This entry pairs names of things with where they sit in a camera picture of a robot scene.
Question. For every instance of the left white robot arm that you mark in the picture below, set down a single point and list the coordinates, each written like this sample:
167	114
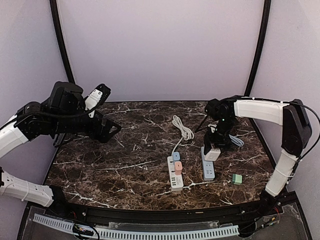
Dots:
31	121

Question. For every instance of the right black frame post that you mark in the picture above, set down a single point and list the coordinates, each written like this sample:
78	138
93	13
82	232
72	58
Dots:
259	47

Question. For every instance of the white power strip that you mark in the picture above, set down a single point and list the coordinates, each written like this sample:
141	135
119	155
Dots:
176	181

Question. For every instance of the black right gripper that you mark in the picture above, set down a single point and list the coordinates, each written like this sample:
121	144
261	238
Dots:
209	140

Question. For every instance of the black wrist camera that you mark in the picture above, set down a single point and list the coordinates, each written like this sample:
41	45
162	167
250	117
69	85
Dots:
66	97
212	109

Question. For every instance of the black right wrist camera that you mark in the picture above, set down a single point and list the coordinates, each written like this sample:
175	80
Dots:
212	109

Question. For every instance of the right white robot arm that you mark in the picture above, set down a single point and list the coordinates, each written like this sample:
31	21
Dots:
290	115

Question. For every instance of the black frame post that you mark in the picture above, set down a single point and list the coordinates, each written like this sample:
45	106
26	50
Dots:
259	47
60	40

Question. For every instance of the left black frame post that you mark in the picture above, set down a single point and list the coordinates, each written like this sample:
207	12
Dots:
60	40

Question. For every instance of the black front rail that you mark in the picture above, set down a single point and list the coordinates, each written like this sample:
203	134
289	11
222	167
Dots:
236	214

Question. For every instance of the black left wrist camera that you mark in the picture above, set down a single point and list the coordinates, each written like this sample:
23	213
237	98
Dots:
66	97

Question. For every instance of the small circuit board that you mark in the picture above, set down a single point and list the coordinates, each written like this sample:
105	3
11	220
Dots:
80	230

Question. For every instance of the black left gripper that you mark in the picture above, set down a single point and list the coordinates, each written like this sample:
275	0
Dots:
95	134

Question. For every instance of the green plug charger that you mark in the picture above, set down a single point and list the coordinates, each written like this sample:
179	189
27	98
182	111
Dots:
237	179

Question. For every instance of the grey blue power strip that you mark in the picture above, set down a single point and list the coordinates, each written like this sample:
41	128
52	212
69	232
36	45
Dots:
207	168

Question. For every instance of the white slotted cable duct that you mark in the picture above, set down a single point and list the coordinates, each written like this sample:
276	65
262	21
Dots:
117	234

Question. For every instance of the pink plug charger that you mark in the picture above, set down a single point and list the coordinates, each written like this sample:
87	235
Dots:
178	168

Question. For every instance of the white cube socket adapter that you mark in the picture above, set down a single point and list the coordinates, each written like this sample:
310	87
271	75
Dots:
212	155

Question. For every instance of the blue plug charger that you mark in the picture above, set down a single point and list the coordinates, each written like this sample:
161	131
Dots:
176	156

